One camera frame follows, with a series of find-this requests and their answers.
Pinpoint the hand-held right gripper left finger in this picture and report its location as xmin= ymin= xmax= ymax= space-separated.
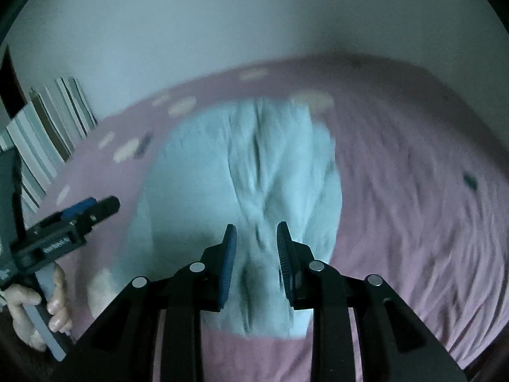
xmin=52 ymin=223 xmax=238 ymax=382

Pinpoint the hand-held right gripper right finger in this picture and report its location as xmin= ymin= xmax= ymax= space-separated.
xmin=276 ymin=221 xmax=468 ymax=382

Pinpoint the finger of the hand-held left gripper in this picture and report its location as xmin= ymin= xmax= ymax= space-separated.
xmin=40 ymin=197 xmax=98 ymax=227
xmin=73 ymin=196 xmax=121 ymax=236

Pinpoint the light teal quilted jacket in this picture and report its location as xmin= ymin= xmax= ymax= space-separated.
xmin=113 ymin=95 xmax=345 ymax=341

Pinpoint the person's left hand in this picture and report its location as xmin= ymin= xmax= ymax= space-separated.
xmin=0 ymin=265 xmax=74 ymax=351

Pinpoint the striped pillow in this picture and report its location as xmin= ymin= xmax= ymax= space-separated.
xmin=0 ymin=76 xmax=98 ymax=213

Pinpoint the pink dotted bed blanket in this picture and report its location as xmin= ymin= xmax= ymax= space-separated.
xmin=40 ymin=53 xmax=509 ymax=382

